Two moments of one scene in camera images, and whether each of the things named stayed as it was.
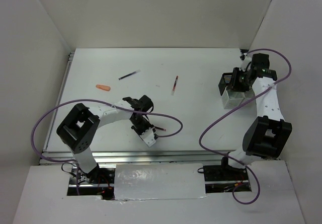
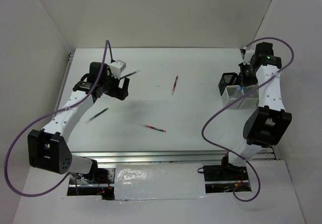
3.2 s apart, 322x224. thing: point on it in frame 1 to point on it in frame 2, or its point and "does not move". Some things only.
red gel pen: [175, 85] does not move
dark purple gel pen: [138, 71] does not move
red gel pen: [163, 129] does not move
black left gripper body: [141, 125] to [110, 82]
